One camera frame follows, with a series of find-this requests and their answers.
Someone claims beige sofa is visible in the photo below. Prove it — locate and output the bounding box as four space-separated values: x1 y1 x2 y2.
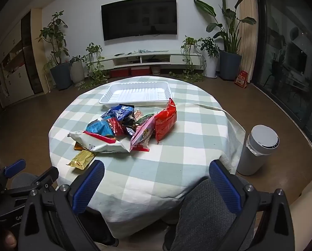
289 186 312 251

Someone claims pink snack packet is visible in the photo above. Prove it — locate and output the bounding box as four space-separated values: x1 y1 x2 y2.
130 116 156 152

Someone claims red paper bag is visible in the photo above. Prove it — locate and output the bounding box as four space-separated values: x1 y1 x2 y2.
235 70 249 88

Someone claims white television cabinet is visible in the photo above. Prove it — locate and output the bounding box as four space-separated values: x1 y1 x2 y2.
100 50 202 71

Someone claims small red snack packet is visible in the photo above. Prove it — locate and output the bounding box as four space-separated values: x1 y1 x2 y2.
107 118 125 136

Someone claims trailing green plant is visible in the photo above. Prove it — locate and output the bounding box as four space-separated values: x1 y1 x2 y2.
79 42 109 88

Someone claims glass sliding door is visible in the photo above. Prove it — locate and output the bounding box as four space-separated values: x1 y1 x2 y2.
252 0 312 163

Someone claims large white snack packet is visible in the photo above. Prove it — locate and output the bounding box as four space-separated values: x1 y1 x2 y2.
67 131 131 154

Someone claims large-leaf plant in blue pot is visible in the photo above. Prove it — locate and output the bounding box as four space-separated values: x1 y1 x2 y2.
194 0 257 81

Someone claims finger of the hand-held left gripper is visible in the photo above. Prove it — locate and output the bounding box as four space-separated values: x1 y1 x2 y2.
0 159 26 187
12 166 60 197

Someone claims gold snack packet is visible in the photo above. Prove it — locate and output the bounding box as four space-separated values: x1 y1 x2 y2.
67 150 96 172

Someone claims person's left hand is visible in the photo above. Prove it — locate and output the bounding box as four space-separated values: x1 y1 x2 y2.
3 231 18 251

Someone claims hanging pothos plant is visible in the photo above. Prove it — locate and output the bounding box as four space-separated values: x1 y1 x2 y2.
169 36 206 81

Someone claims light blue snack packet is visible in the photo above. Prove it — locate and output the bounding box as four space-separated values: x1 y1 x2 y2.
85 119 115 138

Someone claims beige curtain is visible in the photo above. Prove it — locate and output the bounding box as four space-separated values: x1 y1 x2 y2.
238 0 258 76

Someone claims person's right leg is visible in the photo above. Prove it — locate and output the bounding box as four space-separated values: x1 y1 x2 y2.
164 176 256 251

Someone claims white plastic tray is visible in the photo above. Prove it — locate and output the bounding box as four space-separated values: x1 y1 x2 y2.
99 82 173 107

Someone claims large red snack packet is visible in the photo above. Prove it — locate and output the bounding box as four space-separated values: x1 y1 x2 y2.
154 98 178 144

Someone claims person's leg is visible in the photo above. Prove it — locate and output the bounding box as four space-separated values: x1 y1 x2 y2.
164 176 256 251
11 173 41 189

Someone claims red storage box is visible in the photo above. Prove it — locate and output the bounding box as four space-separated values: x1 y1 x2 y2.
111 69 131 78
131 67 150 76

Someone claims white round trash can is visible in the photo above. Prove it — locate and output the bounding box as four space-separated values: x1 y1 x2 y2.
236 125 280 176

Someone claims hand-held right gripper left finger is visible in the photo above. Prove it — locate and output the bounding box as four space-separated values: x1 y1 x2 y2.
19 159 105 251

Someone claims person's left leg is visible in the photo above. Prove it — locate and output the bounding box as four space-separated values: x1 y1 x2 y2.
11 173 41 189

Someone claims black wall television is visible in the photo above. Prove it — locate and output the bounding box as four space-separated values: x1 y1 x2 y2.
101 0 178 41

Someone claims bushy plant in white pot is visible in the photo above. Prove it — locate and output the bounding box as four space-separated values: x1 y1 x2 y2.
198 37 220 79

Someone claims green-edged clear nut packet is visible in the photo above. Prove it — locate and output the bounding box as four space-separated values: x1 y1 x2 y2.
136 114 154 124

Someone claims plant in grey pot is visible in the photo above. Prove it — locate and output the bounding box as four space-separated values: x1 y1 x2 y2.
69 55 86 86

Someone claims dark blue snack packet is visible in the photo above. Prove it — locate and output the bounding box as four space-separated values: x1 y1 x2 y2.
101 104 135 119

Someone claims black snack packet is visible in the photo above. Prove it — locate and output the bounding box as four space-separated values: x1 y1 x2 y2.
121 114 139 138

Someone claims tall plant in blue pot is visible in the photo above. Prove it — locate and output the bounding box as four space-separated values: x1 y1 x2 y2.
36 11 73 91

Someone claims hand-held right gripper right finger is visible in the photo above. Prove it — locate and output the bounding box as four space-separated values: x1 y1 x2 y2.
209 159 295 251

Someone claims beige wall cabinet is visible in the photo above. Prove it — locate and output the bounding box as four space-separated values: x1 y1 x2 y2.
0 9 44 108

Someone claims round table with checked cloth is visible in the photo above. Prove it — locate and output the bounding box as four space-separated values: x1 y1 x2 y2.
48 76 246 238

